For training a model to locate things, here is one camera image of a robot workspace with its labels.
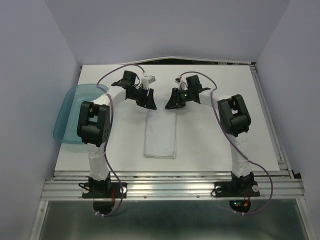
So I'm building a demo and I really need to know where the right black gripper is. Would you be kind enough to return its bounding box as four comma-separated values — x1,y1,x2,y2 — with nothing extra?
164,86,193,109

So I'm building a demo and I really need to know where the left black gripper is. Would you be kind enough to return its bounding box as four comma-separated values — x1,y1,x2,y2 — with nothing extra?
128,85,157,110

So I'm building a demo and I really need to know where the white skirt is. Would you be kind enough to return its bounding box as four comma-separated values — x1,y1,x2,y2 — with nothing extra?
143,110,177,159

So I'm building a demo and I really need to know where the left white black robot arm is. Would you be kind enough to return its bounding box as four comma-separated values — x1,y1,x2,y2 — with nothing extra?
76,70,157,199

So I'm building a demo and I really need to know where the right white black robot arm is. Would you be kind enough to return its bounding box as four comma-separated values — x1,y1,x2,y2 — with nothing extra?
165,71,260,198

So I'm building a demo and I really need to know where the teal plastic bin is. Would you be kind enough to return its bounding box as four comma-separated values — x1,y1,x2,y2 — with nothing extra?
53,83,108,144

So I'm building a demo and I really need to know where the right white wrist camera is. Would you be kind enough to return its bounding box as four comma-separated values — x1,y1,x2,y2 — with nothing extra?
175,77,189,91

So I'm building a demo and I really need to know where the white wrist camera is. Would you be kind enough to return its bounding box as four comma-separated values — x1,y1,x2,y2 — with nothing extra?
141,75,156,90
175,77,189,91

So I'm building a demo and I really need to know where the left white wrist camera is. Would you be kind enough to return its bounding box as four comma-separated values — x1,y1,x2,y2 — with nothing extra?
141,75,156,90

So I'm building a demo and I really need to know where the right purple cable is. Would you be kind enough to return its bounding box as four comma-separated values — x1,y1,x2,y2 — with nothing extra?
174,71,273,217

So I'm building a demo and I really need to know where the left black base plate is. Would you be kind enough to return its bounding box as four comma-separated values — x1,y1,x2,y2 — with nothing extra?
78,182,127,199

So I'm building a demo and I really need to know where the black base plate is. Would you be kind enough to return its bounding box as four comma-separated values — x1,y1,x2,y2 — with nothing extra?
78,182,127,199
211,181,261,199

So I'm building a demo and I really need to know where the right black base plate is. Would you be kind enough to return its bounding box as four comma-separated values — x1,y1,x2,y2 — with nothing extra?
211,181,261,199

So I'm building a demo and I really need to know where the aluminium frame rail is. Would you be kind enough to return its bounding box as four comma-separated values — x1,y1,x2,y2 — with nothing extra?
40,170,305,201

